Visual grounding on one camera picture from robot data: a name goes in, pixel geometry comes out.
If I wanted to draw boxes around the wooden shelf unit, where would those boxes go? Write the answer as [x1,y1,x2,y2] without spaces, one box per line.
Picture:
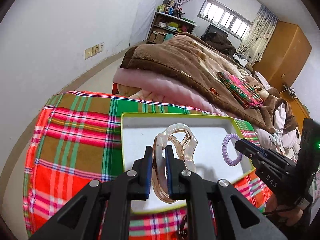
[146,11,197,44]

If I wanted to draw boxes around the wall socket plate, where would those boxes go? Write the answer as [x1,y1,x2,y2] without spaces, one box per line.
[85,43,104,60]

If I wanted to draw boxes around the purple spiral hair tie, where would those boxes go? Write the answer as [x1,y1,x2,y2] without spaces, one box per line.
[221,133,244,167]

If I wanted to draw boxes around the folded plaid cloth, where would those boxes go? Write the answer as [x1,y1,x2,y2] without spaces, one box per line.
[217,72,263,109]

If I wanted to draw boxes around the red green plaid cloth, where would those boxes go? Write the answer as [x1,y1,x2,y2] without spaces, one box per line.
[23,91,272,235]

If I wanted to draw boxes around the brown fleece blanket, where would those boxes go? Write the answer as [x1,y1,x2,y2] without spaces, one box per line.
[120,34,297,133]

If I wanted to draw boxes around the wooden wardrobe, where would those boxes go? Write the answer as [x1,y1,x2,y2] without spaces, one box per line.
[253,21,312,92]

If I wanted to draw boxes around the translucent beige hair claw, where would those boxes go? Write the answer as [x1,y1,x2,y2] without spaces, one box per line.
[152,123,198,204]

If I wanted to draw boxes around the window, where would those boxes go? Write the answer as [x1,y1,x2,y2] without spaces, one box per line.
[198,0,251,40]

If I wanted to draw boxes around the pink quilt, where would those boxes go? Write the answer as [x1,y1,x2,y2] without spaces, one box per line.
[113,68,227,116]

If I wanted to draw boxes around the yellow-green shallow box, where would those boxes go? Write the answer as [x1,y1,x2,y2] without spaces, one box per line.
[120,112,256,215]

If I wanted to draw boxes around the dark clothes pile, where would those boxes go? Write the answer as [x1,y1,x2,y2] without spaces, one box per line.
[201,32,236,58]

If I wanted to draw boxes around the white crumpled bedding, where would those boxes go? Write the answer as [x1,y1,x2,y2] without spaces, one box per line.
[253,102,300,162]

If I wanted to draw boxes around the floral curtain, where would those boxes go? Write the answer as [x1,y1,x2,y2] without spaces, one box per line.
[235,5,278,66]

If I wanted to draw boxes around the right hand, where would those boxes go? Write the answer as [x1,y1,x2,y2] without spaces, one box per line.
[265,194,311,227]

